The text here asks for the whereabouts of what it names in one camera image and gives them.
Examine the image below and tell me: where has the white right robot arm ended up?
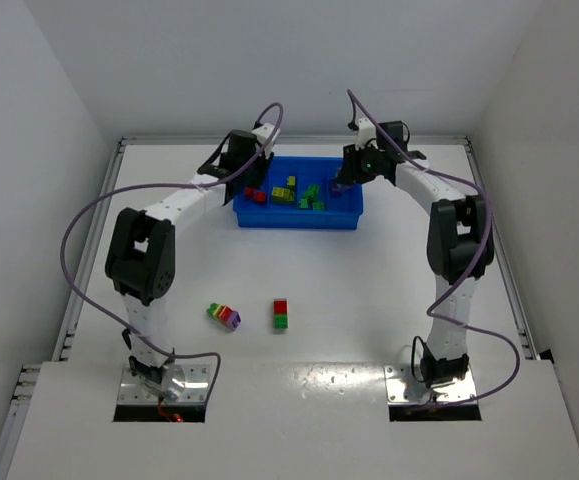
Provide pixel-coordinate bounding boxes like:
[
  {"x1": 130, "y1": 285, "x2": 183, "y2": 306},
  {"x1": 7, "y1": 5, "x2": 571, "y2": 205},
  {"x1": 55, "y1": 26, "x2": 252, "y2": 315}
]
[{"x1": 335, "y1": 118, "x2": 493, "y2": 388}]

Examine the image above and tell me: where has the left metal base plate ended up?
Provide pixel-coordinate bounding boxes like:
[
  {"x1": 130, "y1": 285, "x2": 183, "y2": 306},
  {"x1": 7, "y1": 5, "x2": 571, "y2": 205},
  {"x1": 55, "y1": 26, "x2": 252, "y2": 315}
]
[{"x1": 117, "y1": 364, "x2": 210, "y2": 406}]

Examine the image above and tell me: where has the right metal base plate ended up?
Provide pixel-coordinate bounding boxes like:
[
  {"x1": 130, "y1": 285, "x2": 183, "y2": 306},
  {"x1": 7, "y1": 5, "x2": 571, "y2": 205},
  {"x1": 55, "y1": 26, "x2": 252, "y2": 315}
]
[{"x1": 384, "y1": 365, "x2": 477, "y2": 407}]

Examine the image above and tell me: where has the red green lego stack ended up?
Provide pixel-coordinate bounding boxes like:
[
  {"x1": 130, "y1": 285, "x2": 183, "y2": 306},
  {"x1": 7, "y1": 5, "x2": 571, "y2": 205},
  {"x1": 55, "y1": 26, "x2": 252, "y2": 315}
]
[{"x1": 273, "y1": 299, "x2": 288, "y2": 330}]

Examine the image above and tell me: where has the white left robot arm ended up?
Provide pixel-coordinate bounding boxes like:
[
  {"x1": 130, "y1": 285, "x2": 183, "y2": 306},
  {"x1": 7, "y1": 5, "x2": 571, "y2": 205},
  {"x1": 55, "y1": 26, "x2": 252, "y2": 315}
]
[{"x1": 105, "y1": 123, "x2": 278, "y2": 398}]

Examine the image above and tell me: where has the blue divided plastic tray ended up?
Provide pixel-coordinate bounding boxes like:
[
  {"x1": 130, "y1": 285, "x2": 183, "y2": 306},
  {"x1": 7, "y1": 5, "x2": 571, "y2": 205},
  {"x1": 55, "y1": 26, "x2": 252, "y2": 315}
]
[{"x1": 233, "y1": 156, "x2": 363, "y2": 230}]

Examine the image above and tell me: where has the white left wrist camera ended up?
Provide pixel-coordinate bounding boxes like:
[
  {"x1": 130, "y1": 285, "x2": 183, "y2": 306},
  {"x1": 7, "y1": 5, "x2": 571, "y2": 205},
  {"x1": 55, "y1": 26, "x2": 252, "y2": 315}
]
[{"x1": 251, "y1": 123, "x2": 280, "y2": 158}]

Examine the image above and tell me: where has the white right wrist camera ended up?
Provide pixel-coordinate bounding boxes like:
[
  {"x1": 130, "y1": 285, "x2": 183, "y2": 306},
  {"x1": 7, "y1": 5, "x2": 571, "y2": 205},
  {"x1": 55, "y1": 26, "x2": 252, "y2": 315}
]
[{"x1": 355, "y1": 117, "x2": 376, "y2": 150}]

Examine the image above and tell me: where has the small rainbow lego stack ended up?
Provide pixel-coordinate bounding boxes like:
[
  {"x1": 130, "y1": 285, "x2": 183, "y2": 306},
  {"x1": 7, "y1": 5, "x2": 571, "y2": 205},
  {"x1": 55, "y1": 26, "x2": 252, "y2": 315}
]
[{"x1": 206, "y1": 303, "x2": 241, "y2": 331}]

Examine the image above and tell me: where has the metal base plate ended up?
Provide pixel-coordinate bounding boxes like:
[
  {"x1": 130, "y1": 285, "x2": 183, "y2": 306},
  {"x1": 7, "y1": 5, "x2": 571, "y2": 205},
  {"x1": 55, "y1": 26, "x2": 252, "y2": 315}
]
[
  {"x1": 384, "y1": 365, "x2": 477, "y2": 407},
  {"x1": 117, "y1": 364, "x2": 210, "y2": 406}
]

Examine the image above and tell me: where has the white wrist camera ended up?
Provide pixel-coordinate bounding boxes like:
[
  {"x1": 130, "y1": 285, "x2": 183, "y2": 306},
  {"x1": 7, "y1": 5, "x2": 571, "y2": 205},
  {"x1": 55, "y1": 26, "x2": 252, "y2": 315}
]
[
  {"x1": 355, "y1": 117, "x2": 376, "y2": 150},
  {"x1": 251, "y1": 123, "x2": 280, "y2": 158}
]

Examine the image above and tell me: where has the red lego brick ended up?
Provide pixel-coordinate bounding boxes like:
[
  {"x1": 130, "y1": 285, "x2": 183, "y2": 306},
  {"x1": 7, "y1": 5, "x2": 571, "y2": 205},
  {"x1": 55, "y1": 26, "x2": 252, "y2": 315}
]
[{"x1": 244, "y1": 187, "x2": 267, "y2": 205}]

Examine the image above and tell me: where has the lime lego brick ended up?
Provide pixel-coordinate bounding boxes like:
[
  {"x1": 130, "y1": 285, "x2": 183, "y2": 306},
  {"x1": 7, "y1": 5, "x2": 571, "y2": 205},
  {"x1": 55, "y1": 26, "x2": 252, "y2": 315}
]
[{"x1": 271, "y1": 175, "x2": 297, "y2": 205}]

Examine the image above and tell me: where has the green lego pile in tray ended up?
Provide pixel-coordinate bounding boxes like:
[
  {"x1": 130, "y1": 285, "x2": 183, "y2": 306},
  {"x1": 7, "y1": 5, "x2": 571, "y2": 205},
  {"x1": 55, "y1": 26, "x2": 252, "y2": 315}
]
[{"x1": 297, "y1": 184, "x2": 326, "y2": 211}]

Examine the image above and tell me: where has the purple lego brick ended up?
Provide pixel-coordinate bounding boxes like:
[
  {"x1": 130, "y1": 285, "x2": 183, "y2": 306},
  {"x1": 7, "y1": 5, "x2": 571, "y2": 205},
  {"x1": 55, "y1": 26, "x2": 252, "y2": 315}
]
[{"x1": 329, "y1": 179, "x2": 345, "y2": 197}]

